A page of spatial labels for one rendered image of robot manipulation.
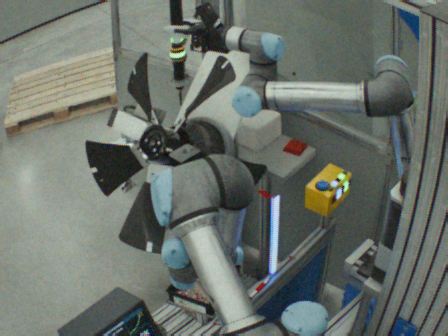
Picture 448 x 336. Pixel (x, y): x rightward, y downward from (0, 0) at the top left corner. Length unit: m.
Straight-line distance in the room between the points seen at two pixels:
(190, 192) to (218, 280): 0.20
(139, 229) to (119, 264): 1.31
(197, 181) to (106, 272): 1.99
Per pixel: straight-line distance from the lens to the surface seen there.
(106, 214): 3.63
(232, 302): 1.30
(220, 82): 1.88
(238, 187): 1.36
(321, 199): 1.98
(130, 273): 3.23
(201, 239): 1.31
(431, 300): 1.23
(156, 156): 1.94
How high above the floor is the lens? 2.31
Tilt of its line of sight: 37 degrees down
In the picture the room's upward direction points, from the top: 3 degrees counter-clockwise
